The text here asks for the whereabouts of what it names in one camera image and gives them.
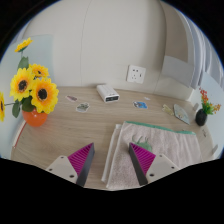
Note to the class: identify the green and white sticker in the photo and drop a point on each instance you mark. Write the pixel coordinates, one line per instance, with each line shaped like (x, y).
(82, 107)

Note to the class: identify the frosted desk divider panel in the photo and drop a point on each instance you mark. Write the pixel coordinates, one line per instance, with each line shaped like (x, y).
(215, 95)
(43, 53)

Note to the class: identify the white rectangular box device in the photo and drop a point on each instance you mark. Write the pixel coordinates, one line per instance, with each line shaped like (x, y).
(106, 92)

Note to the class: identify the small white sticker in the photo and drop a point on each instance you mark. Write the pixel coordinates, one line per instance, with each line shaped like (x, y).
(147, 98)

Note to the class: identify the white wall socket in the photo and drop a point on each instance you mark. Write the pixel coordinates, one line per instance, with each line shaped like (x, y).
(136, 74)

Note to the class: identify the pink sticker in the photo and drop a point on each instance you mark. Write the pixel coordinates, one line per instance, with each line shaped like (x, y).
(71, 98)

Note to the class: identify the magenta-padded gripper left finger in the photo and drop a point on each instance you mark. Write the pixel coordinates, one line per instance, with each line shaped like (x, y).
(75, 163)

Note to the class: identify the yellow sunflower bouquet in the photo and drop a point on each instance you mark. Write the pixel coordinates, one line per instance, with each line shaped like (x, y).
(21, 83)

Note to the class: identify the black round vase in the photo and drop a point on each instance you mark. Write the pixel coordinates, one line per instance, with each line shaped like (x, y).
(201, 118)

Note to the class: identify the orange flowers with green leaves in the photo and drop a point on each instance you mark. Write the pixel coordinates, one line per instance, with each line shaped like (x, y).
(207, 106)

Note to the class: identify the yellow sticker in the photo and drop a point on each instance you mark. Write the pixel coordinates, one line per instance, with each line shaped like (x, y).
(168, 109)

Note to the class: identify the orange vase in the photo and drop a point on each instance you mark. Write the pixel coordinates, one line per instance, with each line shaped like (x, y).
(34, 119)

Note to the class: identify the blue sticker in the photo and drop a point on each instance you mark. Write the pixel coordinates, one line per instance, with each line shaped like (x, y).
(140, 104)

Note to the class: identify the grey divider bracket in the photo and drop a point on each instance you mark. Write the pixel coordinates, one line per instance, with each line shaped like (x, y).
(215, 149)

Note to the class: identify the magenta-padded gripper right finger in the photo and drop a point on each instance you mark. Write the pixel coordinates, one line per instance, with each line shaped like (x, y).
(150, 163)

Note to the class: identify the beige towel with green edge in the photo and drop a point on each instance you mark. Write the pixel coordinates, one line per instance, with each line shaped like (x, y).
(173, 146)

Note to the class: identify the gold sticker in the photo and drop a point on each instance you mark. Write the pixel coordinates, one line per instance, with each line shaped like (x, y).
(204, 132)

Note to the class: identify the white curtain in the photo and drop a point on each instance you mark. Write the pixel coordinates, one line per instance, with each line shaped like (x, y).
(203, 50)

